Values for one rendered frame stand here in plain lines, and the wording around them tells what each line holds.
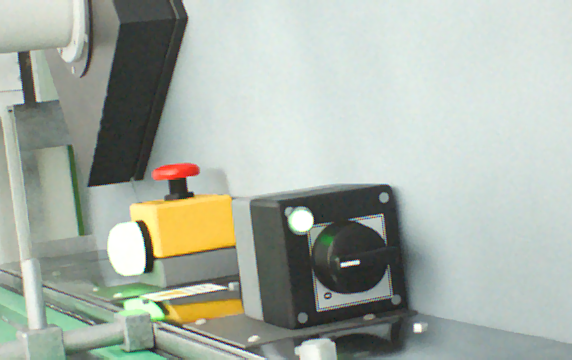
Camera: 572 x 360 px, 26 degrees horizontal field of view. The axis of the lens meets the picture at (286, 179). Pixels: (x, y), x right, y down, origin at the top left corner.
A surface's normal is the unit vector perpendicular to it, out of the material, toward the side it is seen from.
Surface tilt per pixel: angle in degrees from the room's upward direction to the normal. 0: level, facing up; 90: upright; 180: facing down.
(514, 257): 0
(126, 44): 90
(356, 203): 90
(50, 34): 90
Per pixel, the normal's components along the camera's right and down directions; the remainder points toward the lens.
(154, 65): 0.33, 0.81
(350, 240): 0.39, -0.01
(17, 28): 0.39, 0.61
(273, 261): -0.91, 0.13
